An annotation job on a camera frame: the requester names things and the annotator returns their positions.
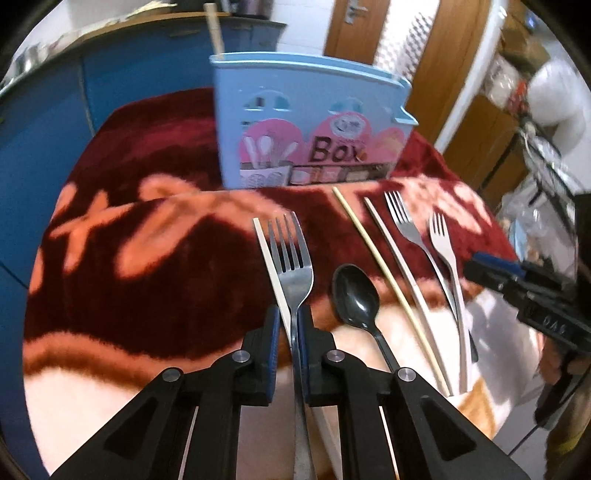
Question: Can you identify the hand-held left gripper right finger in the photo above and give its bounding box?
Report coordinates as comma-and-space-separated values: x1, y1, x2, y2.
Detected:
297, 305, 531, 480

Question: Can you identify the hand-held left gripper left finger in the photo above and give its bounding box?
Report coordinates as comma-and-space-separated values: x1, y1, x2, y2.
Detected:
50, 307, 280, 480

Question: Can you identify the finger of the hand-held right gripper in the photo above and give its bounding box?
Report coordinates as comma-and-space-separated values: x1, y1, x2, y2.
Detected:
464, 253, 525, 292

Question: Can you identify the cream plastic fork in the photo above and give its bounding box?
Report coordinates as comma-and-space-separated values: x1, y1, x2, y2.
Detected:
428, 212, 472, 394

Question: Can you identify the large steel fork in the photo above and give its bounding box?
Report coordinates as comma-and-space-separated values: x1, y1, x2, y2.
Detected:
267, 211, 319, 480

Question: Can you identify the black plastic spoon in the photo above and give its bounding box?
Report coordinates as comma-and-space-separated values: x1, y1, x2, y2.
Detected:
331, 264, 402, 372

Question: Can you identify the slim steel fork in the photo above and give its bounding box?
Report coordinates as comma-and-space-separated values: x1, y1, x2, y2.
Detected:
385, 191, 478, 363

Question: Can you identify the thin bamboo chopstick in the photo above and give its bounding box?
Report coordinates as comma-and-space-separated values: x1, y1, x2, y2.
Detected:
332, 186, 452, 398

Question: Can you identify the blue plastic utensil holder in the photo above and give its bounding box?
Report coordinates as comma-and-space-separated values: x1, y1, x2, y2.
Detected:
209, 52, 419, 190

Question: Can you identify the clear plastic bag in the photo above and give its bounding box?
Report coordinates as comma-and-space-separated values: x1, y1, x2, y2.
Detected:
501, 185, 578, 261

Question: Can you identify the red patterned blanket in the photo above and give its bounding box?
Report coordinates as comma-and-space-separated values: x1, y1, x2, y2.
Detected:
23, 88, 546, 480

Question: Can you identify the wooden shelf unit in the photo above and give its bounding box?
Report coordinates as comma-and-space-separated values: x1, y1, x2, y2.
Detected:
462, 0, 578, 208

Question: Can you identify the white plastic bag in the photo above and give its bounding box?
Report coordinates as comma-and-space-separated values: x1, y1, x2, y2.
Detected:
529, 60, 591, 144

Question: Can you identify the wooden door with glass panel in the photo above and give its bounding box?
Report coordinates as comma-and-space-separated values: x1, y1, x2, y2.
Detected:
323, 0, 496, 145

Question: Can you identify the thick wooden chopstick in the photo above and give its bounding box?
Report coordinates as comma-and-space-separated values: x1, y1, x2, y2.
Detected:
205, 4, 225, 57

